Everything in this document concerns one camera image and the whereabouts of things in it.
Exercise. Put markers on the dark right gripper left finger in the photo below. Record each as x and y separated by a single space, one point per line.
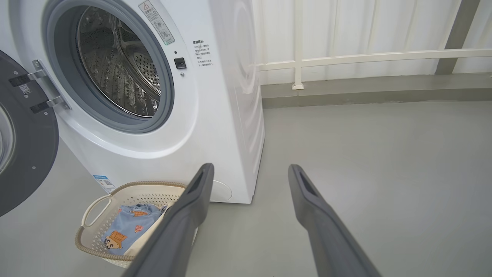
177 231

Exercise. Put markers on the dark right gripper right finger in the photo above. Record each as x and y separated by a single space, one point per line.
326 234

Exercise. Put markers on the blue cartoon print garment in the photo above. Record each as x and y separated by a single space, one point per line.
130 227

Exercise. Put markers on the black round glass washer door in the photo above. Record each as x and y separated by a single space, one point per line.
34 154

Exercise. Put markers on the cream perforated laundry basket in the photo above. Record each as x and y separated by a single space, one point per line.
96 234

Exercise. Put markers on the white front-load washing machine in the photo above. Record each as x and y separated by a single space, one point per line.
215 115

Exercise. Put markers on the black door latch socket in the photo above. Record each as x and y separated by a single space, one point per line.
180 63

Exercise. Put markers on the metal door hinge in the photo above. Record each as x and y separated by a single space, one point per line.
50 86

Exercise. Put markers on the grey rubber door gasket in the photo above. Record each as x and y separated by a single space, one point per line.
61 57

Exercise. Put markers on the round white filter cover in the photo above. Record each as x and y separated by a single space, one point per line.
223 191

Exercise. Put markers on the blue energy label sticker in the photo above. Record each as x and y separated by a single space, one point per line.
103 184

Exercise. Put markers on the white metal railing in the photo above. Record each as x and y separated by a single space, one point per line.
346 59

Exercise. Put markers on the stainless steel washer drum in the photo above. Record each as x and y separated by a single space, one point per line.
115 57

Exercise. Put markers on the grey warning sticker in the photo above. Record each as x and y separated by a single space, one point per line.
157 23

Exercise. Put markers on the grey vertical post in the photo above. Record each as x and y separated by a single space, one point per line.
457 38

